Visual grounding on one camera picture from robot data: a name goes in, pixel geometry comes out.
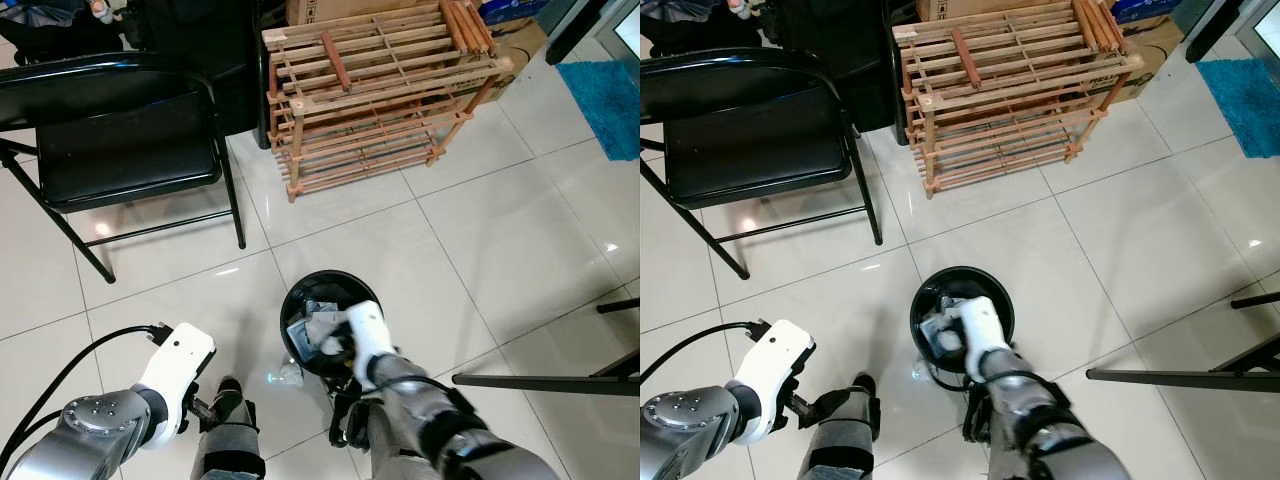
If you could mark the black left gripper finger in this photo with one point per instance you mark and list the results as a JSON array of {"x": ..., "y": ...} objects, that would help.
[
  {"x": 230, "y": 410},
  {"x": 828, "y": 410}
]

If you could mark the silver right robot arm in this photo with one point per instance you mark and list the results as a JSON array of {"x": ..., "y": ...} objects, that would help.
[
  {"x": 430, "y": 430},
  {"x": 1050, "y": 440}
]

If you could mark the white paper trash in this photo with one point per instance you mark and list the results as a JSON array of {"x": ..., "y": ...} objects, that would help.
[
  {"x": 940, "y": 335},
  {"x": 305, "y": 335}
]

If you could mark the black round rubbish bin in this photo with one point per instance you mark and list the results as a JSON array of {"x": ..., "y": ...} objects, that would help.
[
  {"x": 330, "y": 285},
  {"x": 960, "y": 282}
]

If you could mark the robot left leg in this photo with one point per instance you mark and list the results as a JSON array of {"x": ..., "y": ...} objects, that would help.
[
  {"x": 235, "y": 455},
  {"x": 845, "y": 455}
]

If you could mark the clear plastic scrap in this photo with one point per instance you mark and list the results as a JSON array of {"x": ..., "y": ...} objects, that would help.
[{"x": 285, "y": 375}]

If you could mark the black metal table leg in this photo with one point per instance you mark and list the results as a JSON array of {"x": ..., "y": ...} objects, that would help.
[
  {"x": 1255, "y": 299},
  {"x": 1170, "y": 375},
  {"x": 620, "y": 304},
  {"x": 540, "y": 381}
]

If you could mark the black folding chair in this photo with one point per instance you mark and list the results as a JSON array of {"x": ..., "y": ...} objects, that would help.
[
  {"x": 770, "y": 150},
  {"x": 130, "y": 150}
]

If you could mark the blue floor mat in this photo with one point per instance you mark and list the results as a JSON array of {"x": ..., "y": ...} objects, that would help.
[
  {"x": 605, "y": 105},
  {"x": 1245, "y": 105}
]

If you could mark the black suitcase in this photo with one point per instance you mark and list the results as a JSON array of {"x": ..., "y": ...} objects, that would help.
[
  {"x": 200, "y": 40},
  {"x": 840, "y": 40}
]

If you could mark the wooden slatted shoe rack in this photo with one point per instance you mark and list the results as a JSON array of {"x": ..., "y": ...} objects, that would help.
[
  {"x": 380, "y": 60},
  {"x": 1010, "y": 60}
]

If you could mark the brown cardboard box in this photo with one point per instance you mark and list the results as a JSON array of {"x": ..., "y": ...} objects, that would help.
[
  {"x": 330, "y": 10},
  {"x": 960, "y": 8},
  {"x": 1155, "y": 55},
  {"x": 525, "y": 55}
]

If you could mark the white framed glass door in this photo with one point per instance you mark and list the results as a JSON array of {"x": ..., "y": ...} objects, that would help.
[
  {"x": 1265, "y": 20},
  {"x": 630, "y": 20}
]

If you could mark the blue packet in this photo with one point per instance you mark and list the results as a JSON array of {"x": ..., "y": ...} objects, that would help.
[
  {"x": 1145, "y": 8},
  {"x": 510, "y": 10}
]

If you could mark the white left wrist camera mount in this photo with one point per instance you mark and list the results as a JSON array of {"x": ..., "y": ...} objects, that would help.
[
  {"x": 775, "y": 360},
  {"x": 180, "y": 365}
]

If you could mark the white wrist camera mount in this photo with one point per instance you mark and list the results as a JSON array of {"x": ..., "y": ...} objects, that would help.
[
  {"x": 365, "y": 325},
  {"x": 180, "y": 365},
  {"x": 980, "y": 325},
  {"x": 775, "y": 360}
]

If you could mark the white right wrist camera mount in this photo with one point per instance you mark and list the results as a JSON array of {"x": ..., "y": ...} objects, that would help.
[
  {"x": 365, "y": 325},
  {"x": 980, "y": 325}
]

